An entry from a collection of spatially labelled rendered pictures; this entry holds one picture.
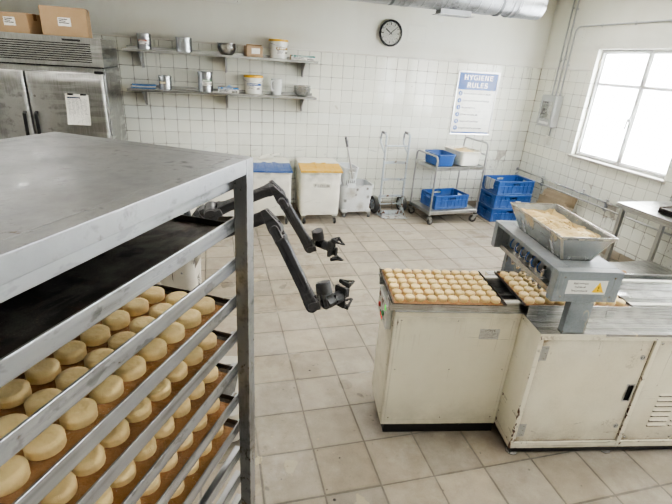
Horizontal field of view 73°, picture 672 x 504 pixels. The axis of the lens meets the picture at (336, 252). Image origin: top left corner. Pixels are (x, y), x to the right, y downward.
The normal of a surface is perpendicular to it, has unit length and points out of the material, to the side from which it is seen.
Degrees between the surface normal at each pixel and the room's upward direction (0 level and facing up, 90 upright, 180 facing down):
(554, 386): 90
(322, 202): 93
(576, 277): 90
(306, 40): 90
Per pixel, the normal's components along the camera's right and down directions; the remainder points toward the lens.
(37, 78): 0.25, 0.40
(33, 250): 0.96, 0.17
